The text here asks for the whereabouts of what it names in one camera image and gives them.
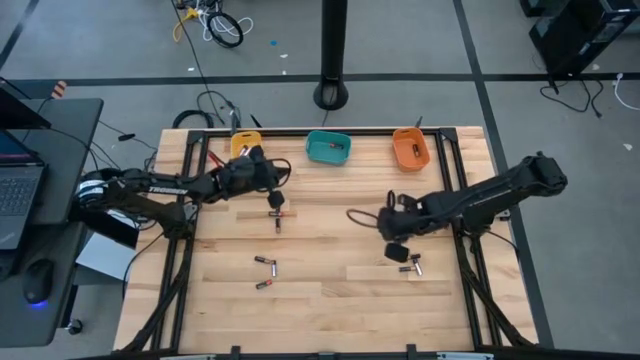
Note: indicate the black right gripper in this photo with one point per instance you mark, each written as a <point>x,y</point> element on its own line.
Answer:
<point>425,212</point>

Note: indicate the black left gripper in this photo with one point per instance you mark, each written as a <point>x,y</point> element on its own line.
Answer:
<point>245,175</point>

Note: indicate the batteries cluster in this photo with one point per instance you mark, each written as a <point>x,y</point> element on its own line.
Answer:
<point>276,214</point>

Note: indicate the red black battery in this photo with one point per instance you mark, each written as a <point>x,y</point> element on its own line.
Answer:
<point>264,284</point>
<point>336,146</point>

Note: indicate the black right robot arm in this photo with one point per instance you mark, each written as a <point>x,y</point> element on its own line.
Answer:
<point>500,190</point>

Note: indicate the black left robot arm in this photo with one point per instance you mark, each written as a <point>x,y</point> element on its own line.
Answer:
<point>167,190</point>

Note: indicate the yellow plastic bin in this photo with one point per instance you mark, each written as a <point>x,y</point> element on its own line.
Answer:
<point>240,140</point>

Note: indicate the orange plastic bin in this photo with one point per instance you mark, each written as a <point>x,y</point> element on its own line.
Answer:
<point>402,155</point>

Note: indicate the teal plastic bin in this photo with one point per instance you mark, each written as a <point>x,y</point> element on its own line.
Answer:
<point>320,150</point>

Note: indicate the black plug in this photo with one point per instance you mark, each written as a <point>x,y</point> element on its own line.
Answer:
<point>126,136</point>

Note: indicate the black round pole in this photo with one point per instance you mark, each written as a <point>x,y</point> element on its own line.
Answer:
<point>332,50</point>

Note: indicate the grey box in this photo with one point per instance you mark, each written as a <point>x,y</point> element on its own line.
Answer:
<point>102,260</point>

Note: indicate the black desk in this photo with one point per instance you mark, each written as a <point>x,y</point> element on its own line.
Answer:
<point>70,150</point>

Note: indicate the orange black striped marker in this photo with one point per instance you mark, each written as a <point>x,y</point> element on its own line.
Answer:
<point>59,90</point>

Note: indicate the grey laptop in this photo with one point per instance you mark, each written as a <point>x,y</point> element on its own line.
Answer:
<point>20,195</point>

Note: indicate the black caster wheel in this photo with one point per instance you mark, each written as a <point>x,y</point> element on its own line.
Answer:
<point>75,327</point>

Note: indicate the black equipment case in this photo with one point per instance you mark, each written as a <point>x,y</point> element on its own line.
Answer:
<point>575,35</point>

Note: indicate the black computer mouse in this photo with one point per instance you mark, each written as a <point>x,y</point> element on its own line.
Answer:
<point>37,280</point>

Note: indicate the black flat monitor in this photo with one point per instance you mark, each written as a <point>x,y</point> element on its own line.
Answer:
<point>20,112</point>

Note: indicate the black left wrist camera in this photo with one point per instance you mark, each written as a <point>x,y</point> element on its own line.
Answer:
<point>271,174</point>

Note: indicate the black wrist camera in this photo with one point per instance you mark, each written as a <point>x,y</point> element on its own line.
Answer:
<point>271,174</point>
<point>386,225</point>

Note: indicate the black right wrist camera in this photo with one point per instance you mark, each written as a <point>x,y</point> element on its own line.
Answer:
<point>386,225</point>

